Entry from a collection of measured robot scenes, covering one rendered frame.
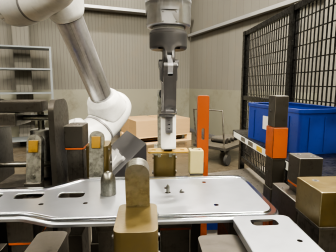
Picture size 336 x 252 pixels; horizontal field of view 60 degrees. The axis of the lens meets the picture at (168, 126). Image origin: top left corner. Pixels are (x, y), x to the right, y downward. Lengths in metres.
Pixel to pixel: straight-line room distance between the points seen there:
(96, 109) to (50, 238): 0.88
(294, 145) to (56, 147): 0.65
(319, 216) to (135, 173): 0.30
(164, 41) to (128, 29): 6.65
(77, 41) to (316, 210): 0.94
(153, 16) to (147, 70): 6.67
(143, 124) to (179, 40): 5.31
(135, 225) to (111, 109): 0.96
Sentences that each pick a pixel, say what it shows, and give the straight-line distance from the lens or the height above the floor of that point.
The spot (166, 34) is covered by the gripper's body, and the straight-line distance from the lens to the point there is 0.57.
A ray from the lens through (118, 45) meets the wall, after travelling 7.09.
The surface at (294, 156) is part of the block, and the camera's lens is 0.67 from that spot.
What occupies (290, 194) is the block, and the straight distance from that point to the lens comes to 0.68.
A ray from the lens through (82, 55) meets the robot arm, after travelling 1.19.
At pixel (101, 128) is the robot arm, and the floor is 1.03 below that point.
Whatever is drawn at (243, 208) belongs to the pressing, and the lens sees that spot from 0.58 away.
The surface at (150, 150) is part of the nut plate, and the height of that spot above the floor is 1.09.
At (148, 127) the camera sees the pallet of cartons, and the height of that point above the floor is 0.35.
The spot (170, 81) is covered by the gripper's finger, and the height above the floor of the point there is 1.23.
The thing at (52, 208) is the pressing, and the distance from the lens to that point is 0.60.
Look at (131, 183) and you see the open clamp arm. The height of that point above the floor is 1.08.
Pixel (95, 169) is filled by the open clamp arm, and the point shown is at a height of 1.01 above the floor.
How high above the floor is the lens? 1.23
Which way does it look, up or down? 8 degrees down
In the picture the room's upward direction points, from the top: straight up
